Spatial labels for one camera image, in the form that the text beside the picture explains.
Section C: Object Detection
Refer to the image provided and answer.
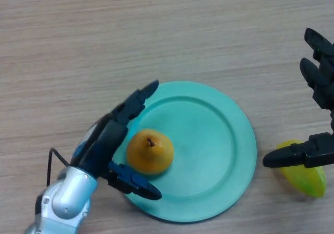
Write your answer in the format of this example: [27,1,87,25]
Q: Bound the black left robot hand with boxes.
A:
[70,79,162,201]

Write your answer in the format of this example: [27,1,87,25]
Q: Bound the green round plate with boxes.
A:
[111,81,258,223]

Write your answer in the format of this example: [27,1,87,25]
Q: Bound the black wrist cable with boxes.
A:
[46,147,71,188]

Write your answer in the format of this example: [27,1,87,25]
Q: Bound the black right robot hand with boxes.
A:
[263,28,334,169]

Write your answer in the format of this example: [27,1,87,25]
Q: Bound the yellow-green starfruit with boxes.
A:
[276,139,327,198]

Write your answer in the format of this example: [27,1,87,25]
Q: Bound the yellow pear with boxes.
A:
[127,128,175,176]

